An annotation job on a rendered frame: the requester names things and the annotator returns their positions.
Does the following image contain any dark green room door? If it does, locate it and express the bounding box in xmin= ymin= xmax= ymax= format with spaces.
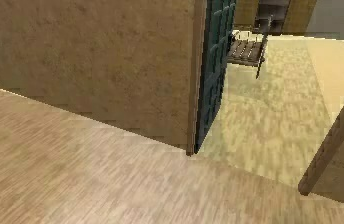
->
xmin=194 ymin=0 xmax=238 ymax=154

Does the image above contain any grey slatted wooden chair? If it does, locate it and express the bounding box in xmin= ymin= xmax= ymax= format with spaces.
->
xmin=227 ymin=0 xmax=292 ymax=80

